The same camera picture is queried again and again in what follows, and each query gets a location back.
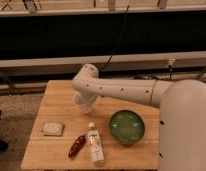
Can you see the translucent white cup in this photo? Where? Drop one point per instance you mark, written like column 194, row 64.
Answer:
column 82, row 104

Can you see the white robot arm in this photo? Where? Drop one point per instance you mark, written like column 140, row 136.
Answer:
column 182, row 113

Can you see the green ceramic bowl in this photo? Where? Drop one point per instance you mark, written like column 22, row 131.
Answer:
column 127, row 127

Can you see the wooden folding table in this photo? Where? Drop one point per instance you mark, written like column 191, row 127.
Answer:
column 51, row 152

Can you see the dark red oblong object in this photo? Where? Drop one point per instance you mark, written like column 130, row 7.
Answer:
column 76, row 146

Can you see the small white square sponge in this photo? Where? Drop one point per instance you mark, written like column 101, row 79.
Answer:
column 52, row 129

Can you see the clear bottle white cap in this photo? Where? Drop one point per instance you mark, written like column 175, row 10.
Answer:
column 97, row 154

